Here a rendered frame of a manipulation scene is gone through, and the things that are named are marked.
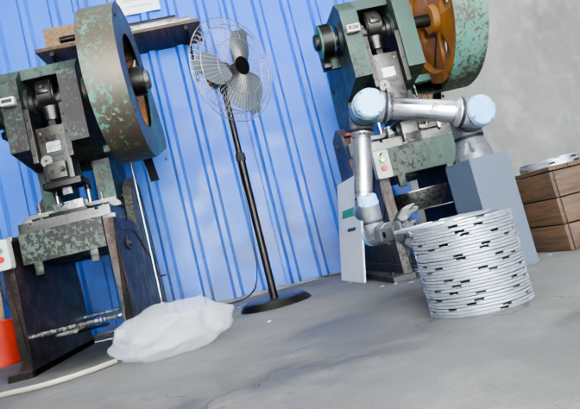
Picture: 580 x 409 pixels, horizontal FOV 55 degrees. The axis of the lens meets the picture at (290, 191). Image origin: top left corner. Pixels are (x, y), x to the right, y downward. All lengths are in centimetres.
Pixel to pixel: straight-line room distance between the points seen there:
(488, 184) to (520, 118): 247
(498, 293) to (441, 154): 139
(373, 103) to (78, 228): 151
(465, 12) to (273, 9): 186
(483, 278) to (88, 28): 208
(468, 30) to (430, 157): 66
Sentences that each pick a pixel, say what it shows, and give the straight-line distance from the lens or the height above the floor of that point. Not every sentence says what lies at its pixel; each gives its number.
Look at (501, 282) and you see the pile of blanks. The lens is 161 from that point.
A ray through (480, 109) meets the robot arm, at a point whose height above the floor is 61.
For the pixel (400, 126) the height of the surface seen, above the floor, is 75.
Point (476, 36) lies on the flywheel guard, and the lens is 303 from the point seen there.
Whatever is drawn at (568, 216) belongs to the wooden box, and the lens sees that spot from 250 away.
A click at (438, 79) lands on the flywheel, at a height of 100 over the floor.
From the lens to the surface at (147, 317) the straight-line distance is 217.
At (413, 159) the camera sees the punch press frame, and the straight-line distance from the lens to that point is 283.
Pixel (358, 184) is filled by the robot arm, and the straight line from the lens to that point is 219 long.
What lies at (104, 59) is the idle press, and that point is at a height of 132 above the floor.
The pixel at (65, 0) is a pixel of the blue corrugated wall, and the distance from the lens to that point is 462.
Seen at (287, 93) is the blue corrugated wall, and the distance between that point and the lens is 421.
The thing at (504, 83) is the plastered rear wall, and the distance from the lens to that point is 473.
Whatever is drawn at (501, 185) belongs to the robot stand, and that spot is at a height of 32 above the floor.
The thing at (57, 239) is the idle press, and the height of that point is 58.
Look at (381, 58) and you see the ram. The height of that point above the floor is 115.
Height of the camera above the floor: 30
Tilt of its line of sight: 5 degrees up
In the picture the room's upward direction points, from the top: 14 degrees counter-clockwise
